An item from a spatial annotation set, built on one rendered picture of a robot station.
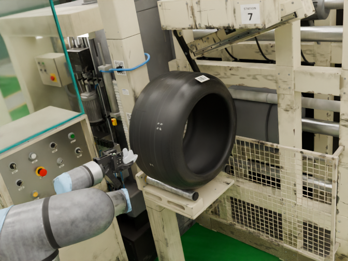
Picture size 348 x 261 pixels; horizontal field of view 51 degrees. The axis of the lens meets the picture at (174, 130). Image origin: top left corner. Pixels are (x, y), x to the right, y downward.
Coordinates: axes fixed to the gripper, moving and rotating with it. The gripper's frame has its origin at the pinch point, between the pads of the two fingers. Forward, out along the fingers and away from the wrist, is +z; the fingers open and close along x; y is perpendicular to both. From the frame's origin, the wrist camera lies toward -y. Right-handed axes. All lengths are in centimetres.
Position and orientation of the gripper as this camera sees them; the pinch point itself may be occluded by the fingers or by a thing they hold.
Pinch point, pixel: (134, 157)
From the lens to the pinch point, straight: 157.6
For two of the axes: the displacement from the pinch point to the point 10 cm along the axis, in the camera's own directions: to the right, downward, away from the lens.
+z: 6.6, -3.1, 6.8
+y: -0.8, -9.4, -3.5
